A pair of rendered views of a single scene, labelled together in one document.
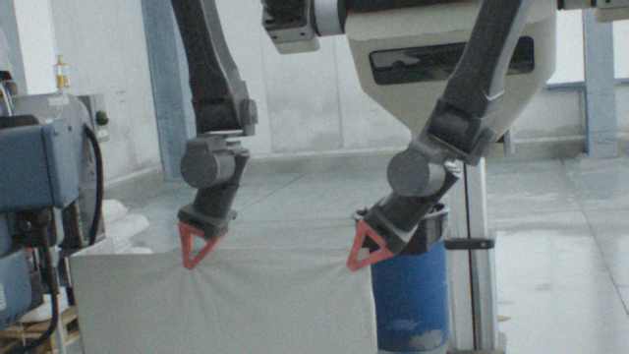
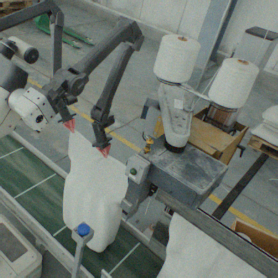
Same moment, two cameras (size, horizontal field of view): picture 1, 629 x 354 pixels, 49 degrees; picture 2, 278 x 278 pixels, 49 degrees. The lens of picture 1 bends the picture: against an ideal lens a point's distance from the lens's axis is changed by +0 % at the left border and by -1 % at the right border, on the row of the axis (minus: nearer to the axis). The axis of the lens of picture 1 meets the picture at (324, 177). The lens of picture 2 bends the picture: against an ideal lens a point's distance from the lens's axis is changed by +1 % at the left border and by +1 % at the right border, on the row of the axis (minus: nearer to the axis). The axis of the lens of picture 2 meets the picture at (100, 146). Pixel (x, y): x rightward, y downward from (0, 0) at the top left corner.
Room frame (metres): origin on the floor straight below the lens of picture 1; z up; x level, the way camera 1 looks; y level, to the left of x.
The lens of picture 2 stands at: (2.19, 0.58, 2.05)
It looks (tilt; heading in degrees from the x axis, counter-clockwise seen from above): 38 degrees down; 200
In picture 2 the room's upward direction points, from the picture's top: 11 degrees clockwise
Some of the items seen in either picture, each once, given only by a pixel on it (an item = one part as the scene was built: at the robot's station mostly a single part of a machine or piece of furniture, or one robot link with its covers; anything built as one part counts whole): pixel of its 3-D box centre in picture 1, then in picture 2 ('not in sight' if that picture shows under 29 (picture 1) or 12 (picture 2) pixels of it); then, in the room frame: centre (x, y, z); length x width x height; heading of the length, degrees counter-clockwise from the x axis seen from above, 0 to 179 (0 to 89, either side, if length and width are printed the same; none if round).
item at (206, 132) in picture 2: not in sight; (201, 151); (0.85, 0.65, 1.18); 0.34 x 0.25 x 0.31; 164
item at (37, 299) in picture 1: (11, 295); not in sight; (1.03, 0.50, 1.04); 0.08 x 0.06 x 0.05; 164
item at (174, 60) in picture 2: not in sight; (175, 58); (0.90, 0.39, 1.61); 0.17 x 0.17 x 0.17
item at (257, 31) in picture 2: not in sight; (263, 33); (0.76, 0.67, 1.76); 0.12 x 0.11 x 0.01; 164
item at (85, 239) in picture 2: not in sight; (82, 234); (1.35, 0.28, 0.81); 0.08 x 0.08 x 0.06; 74
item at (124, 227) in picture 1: (98, 233); not in sight; (4.37, 1.47, 0.44); 0.68 x 0.44 x 0.15; 164
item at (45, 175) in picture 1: (36, 175); (149, 111); (0.77, 0.32, 1.25); 0.10 x 0.08 x 0.12; 9
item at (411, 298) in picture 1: (405, 273); not in sight; (3.26, -0.35, 0.32); 0.51 x 0.48 x 0.65; 164
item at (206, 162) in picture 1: (217, 142); (103, 118); (0.99, 0.15, 1.25); 0.11 x 0.09 x 0.12; 164
